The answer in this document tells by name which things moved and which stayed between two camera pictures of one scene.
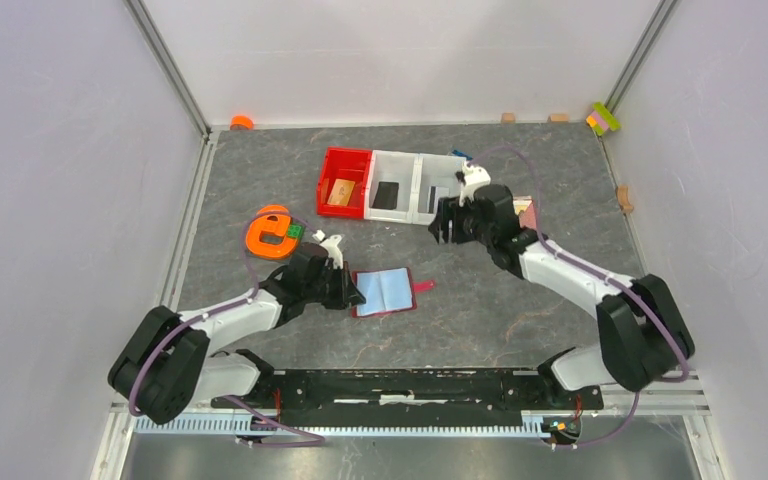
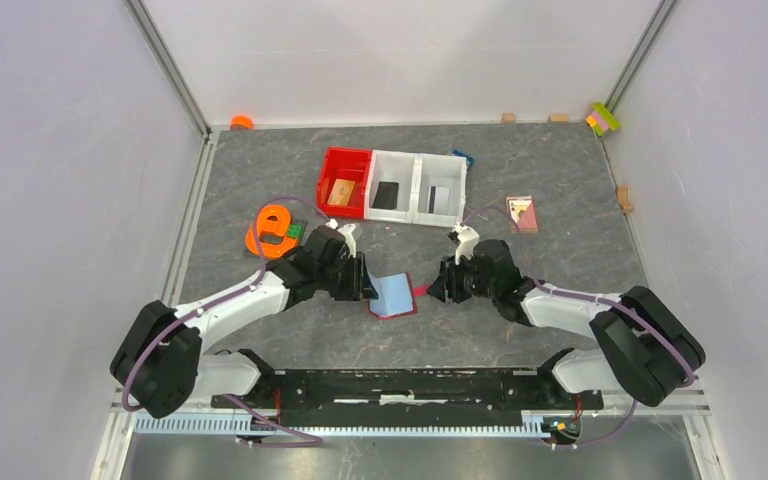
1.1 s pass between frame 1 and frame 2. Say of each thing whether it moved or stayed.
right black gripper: moved
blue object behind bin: stayed
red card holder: moved
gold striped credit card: stayed
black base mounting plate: stayed
